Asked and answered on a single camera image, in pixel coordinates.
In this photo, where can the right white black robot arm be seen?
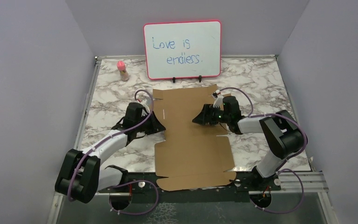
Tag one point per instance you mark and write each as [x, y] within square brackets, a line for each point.
[283, 137]

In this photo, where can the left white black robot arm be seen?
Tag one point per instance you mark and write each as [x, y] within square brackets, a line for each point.
[80, 176]

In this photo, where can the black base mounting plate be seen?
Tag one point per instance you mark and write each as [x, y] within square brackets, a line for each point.
[143, 192]

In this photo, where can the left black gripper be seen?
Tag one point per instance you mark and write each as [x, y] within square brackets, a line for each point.
[156, 125]

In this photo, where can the brown cardboard box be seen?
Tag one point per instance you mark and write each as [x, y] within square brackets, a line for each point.
[192, 156]

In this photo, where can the white board with pink frame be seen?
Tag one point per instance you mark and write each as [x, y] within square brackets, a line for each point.
[182, 50]

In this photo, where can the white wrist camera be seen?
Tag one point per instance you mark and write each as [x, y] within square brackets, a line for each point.
[218, 99]
[148, 102]

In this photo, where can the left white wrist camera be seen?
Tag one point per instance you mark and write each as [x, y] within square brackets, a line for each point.
[148, 102]

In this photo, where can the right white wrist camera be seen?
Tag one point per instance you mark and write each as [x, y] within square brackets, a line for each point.
[218, 99]

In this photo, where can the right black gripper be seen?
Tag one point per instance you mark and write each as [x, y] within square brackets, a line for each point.
[205, 115]

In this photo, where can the small pink capped bottle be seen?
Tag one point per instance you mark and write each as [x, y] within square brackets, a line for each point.
[122, 70]

